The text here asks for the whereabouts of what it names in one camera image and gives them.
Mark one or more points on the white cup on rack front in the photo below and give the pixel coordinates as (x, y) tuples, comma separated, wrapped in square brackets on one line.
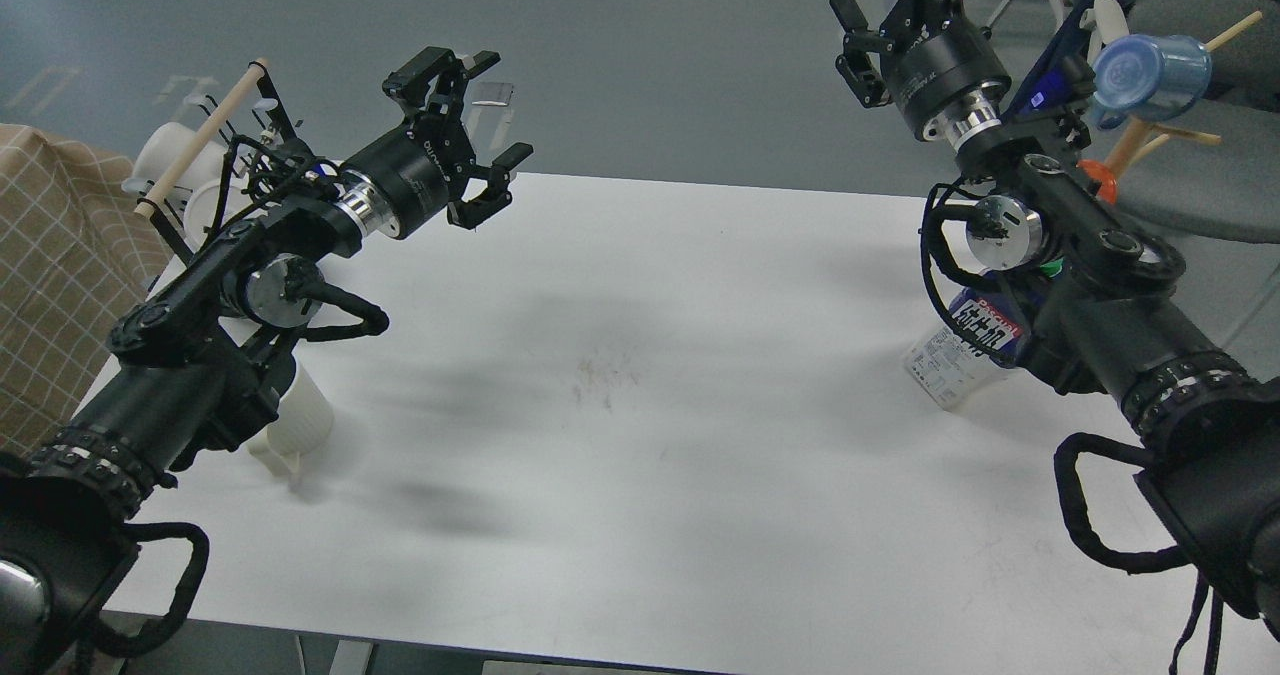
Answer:
[(201, 208)]

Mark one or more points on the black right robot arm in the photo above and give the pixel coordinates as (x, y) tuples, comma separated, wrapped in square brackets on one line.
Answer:
[(1026, 262)]

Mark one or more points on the beige checked cloth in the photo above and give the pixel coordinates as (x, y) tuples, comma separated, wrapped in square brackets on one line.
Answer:
[(74, 257)]

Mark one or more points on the orange plastic cup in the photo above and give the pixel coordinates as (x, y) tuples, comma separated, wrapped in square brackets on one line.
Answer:
[(1103, 180)]

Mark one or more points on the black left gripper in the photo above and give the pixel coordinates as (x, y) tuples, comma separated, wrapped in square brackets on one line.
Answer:
[(423, 166)]

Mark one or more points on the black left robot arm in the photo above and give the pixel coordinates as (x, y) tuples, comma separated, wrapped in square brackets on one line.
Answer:
[(202, 366)]

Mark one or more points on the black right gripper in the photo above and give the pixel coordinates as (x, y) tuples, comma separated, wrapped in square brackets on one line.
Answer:
[(938, 58)]

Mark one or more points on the blue white folding frame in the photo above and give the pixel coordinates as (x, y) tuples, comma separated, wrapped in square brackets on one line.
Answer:
[(1059, 69)]

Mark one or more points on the white ribbed mug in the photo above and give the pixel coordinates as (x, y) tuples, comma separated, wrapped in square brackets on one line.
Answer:
[(290, 448)]

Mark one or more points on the grey office chair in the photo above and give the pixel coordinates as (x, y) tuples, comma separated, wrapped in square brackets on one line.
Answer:
[(1226, 191)]

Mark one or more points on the blue white milk carton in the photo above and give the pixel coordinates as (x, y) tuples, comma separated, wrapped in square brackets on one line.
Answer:
[(948, 368)]

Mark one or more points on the black wire cup rack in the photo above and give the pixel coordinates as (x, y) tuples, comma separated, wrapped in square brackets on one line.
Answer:
[(293, 191)]

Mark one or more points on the blue plastic cup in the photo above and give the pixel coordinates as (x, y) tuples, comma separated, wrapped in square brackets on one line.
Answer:
[(1151, 78)]

